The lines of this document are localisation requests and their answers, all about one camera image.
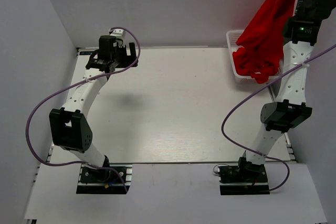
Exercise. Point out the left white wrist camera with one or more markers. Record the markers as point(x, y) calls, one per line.
point(118, 33)

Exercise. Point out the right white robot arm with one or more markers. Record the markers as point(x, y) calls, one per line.
point(289, 109)

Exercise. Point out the black table label sticker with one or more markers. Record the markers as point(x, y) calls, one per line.
point(81, 53)

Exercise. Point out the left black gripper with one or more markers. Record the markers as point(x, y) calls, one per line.
point(127, 59)

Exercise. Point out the red t shirt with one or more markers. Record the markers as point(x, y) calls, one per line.
point(265, 29)

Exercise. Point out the red t shirts pile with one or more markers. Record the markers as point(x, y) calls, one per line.
point(259, 65)

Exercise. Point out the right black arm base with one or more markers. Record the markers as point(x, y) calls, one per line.
point(235, 182)

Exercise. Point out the white plastic basket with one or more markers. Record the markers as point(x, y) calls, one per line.
point(232, 36)

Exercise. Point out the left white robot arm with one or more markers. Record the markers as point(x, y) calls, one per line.
point(69, 127)

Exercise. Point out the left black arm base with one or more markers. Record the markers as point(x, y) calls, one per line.
point(104, 182)

